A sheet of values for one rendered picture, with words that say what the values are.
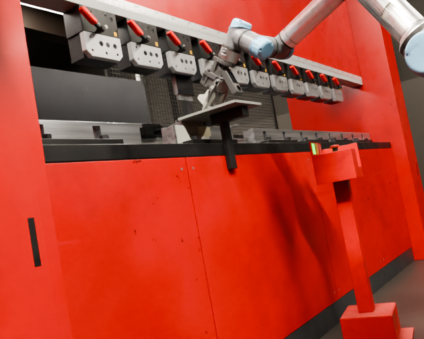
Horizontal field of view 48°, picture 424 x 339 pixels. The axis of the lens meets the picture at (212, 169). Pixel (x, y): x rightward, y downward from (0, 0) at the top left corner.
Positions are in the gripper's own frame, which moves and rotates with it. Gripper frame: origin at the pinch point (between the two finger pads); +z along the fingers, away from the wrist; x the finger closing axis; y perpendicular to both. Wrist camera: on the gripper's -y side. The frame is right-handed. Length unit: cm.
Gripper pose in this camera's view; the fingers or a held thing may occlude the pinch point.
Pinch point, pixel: (210, 111)
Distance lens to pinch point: 184.5
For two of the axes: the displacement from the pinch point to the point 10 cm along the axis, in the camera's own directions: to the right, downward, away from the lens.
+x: -5.8, 0.5, -8.1
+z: -3.8, 8.7, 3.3
